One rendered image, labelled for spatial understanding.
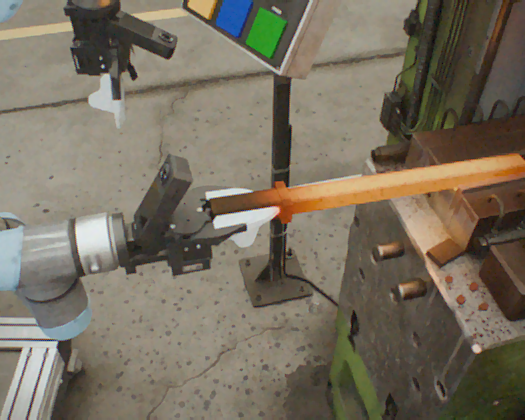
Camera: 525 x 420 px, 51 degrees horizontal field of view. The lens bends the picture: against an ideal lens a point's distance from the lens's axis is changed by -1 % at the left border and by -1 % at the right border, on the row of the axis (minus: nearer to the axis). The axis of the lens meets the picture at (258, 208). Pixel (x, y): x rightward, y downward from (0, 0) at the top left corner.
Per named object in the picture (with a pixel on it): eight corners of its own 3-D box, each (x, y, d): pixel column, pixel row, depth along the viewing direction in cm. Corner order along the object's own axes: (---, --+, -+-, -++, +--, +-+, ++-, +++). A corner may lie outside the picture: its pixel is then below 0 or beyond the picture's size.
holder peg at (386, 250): (378, 264, 86) (381, 254, 84) (372, 251, 87) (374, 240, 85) (402, 259, 86) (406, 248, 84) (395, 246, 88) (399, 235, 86)
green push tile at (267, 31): (269, 59, 104) (285, 21, 100) (244, 43, 107) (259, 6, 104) (275, 60, 105) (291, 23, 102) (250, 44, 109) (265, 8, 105)
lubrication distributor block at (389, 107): (386, 146, 124) (397, 96, 114) (375, 130, 128) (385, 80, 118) (400, 144, 125) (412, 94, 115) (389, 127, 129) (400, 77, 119)
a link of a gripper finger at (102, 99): (93, 128, 96) (90, 74, 94) (126, 128, 96) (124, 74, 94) (87, 129, 93) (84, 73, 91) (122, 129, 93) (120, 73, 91)
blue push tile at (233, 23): (237, 38, 109) (251, 1, 106) (214, 23, 113) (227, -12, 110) (243, 39, 110) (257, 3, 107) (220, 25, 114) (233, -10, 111)
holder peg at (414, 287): (399, 305, 80) (402, 295, 79) (391, 290, 82) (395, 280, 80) (424, 299, 81) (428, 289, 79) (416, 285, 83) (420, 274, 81)
